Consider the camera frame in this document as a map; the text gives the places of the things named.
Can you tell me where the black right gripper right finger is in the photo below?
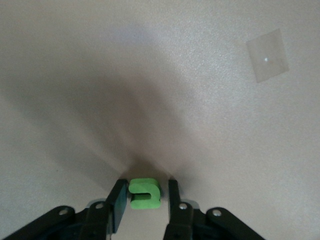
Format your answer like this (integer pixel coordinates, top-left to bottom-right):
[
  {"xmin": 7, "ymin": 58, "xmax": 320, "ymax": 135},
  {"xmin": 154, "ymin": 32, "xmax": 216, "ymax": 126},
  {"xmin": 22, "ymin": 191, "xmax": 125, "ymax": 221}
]
[{"xmin": 163, "ymin": 178, "xmax": 268, "ymax": 240}]

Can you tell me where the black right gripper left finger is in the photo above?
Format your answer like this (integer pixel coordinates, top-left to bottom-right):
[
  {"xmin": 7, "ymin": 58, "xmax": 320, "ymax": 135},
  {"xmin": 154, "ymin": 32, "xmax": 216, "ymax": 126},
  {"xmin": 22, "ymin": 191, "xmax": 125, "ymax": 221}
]
[{"xmin": 0, "ymin": 178, "xmax": 130, "ymax": 240}]

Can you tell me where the green foam letter u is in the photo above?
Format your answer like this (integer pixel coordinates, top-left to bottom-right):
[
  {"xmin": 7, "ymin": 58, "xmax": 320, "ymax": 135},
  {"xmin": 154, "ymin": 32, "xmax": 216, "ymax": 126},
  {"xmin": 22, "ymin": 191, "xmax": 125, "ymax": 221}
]
[{"xmin": 127, "ymin": 177, "xmax": 162, "ymax": 210}]

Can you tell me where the square clear tape patch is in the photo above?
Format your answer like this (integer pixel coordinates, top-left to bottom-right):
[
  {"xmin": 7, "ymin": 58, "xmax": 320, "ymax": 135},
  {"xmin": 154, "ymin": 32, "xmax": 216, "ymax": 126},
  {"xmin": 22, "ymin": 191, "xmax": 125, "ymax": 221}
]
[{"xmin": 245, "ymin": 27, "xmax": 290, "ymax": 84}]

